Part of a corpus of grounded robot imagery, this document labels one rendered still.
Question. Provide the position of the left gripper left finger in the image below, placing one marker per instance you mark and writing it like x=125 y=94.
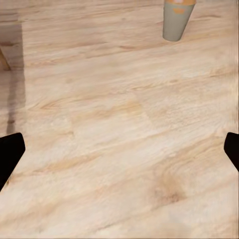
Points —
x=12 y=148

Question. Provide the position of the trash can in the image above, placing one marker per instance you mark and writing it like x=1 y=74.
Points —
x=176 y=17

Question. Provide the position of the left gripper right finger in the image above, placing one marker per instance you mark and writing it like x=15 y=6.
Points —
x=231 y=148

